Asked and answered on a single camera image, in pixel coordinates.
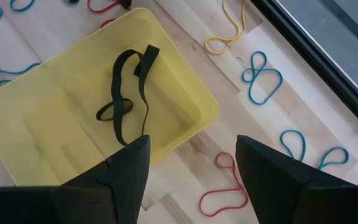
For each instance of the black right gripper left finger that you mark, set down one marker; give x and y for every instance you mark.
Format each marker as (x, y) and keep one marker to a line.
(117, 186)

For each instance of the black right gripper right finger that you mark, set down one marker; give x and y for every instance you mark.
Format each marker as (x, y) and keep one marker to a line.
(275, 186)

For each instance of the red rubber band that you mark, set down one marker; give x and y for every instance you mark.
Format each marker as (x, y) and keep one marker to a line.
(106, 21)
(219, 191)
(101, 12)

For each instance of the yellow rubber band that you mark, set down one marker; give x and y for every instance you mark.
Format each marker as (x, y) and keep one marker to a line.
(217, 37)

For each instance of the yellow translucent plastic bin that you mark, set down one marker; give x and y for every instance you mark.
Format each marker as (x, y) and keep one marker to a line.
(57, 124)

